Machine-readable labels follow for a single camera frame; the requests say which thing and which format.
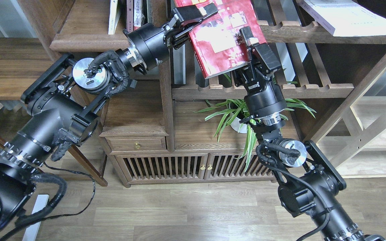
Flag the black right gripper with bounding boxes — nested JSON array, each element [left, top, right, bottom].
[[234, 26, 286, 127]]

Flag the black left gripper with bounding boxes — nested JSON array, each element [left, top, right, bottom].
[[123, 3, 218, 73]]

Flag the red cover book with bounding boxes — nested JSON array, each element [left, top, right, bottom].
[[189, 0, 266, 78]]

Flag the yellow green cover book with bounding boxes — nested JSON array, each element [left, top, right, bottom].
[[108, 0, 124, 35]]

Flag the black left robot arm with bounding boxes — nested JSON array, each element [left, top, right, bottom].
[[0, 2, 218, 240]]

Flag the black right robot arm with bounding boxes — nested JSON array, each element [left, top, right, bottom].
[[235, 26, 384, 241]]

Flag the upright books on shelf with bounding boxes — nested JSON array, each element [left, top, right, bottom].
[[126, 0, 152, 32]]

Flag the light wooden shelf unit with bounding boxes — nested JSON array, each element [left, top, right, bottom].
[[313, 58, 386, 178]]

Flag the spider plant in white pot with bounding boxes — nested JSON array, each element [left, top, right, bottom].
[[192, 98, 317, 171]]

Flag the white cover book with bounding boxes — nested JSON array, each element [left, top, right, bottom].
[[298, 0, 386, 37]]

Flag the dark wooden bookshelf cabinet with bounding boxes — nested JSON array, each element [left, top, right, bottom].
[[18, 0, 386, 187]]

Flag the dark wooden side table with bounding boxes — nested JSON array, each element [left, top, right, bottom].
[[0, 37, 108, 187]]

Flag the white metal leg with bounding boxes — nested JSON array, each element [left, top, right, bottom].
[[21, 194, 50, 241]]

